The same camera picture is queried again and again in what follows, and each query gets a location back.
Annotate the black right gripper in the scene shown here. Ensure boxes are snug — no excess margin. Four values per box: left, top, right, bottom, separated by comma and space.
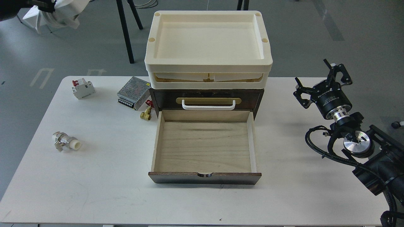
293, 59, 353, 119

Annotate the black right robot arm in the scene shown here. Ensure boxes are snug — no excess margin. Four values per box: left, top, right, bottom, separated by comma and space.
293, 59, 404, 227

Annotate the open wooden drawer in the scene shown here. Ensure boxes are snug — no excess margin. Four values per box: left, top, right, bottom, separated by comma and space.
148, 110, 262, 184

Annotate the cream plastic tray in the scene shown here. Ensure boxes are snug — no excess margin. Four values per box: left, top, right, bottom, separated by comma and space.
145, 10, 273, 89

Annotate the silver mesh power supply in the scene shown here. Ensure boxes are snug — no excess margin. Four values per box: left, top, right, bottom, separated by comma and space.
117, 76, 151, 111

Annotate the black table leg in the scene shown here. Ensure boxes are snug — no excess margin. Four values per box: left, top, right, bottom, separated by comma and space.
116, 0, 143, 64

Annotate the silver white pipe fitting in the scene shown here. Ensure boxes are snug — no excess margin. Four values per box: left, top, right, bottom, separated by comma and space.
52, 131, 82, 151

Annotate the white drawer handle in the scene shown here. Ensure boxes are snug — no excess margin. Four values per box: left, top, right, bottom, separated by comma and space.
181, 100, 236, 111

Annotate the brass valve red handle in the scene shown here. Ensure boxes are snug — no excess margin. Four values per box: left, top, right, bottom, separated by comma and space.
140, 100, 154, 121

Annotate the white circuit breaker red switch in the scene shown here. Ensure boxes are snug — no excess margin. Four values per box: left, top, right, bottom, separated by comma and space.
72, 78, 95, 100

